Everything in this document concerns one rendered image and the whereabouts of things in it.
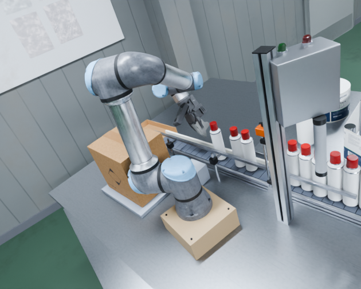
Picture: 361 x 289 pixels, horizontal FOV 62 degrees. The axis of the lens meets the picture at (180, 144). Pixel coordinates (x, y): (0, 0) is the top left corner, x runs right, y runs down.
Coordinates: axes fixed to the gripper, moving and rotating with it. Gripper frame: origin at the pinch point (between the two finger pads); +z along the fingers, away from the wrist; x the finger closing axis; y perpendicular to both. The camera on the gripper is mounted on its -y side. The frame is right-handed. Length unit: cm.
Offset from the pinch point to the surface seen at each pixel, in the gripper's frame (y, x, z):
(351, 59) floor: 310, 91, 63
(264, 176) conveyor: -1.9, -23.4, 26.8
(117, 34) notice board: 67, 122, -102
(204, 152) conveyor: -0.3, 8.4, 8.5
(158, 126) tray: 12, 57, -15
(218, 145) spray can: -1.4, -7.3, 7.1
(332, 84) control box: -6, -74, -1
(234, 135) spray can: -1.2, -21.3, 4.8
